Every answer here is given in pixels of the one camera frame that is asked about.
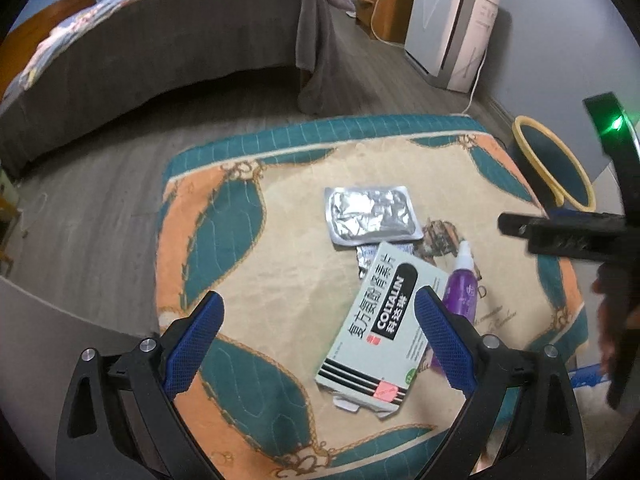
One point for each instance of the white and black medicine box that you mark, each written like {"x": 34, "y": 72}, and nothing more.
{"x": 380, "y": 320}

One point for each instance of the wooden cabinet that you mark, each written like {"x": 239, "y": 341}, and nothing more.
{"x": 387, "y": 10}

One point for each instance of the silver foil blister pack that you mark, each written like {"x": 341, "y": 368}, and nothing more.
{"x": 372, "y": 215}

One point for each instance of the person's right hand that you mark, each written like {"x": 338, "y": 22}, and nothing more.
{"x": 604, "y": 340}

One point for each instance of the wooden headboard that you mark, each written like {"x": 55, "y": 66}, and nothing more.
{"x": 45, "y": 25}

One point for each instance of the teal and orange patterned mat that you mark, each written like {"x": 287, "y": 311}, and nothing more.
{"x": 300, "y": 260}

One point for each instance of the small torn blister piece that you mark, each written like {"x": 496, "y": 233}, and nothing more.
{"x": 365, "y": 258}

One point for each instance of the purple bottle with white cap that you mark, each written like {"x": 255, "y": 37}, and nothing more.
{"x": 462, "y": 295}

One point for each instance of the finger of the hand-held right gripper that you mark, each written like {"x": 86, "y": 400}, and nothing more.
{"x": 517, "y": 225}

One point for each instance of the yellow-rimmed teal trash bin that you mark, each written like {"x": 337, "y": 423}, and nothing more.
{"x": 550, "y": 160}

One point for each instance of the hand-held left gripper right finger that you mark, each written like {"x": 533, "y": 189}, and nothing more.
{"x": 445, "y": 340}

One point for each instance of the white air purifier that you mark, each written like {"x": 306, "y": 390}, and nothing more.
{"x": 440, "y": 25}

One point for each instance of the bed with grey cover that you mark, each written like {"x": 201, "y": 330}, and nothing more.
{"x": 200, "y": 35}

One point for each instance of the blue packet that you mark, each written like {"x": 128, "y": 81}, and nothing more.
{"x": 587, "y": 377}

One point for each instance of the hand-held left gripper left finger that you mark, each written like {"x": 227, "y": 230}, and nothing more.
{"x": 195, "y": 340}

